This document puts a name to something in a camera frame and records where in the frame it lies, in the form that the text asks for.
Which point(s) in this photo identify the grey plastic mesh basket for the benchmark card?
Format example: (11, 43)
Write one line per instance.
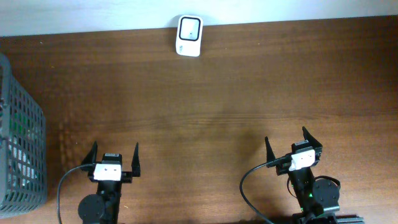
(23, 149)

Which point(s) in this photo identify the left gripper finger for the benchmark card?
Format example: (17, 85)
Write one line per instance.
(135, 164)
(89, 162)

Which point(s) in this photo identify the black right arm base rail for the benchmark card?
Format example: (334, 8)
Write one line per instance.
(342, 220)

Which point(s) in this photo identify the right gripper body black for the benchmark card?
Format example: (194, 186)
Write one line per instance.
(283, 168)

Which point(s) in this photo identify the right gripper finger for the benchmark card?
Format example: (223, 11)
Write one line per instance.
(270, 157)
(313, 142)

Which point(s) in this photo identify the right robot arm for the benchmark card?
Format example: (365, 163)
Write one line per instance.
(317, 196)

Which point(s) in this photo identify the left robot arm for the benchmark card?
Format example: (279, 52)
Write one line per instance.
(103, 206)

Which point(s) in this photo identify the white barcode scanner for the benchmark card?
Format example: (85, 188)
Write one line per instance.
(189, 36)

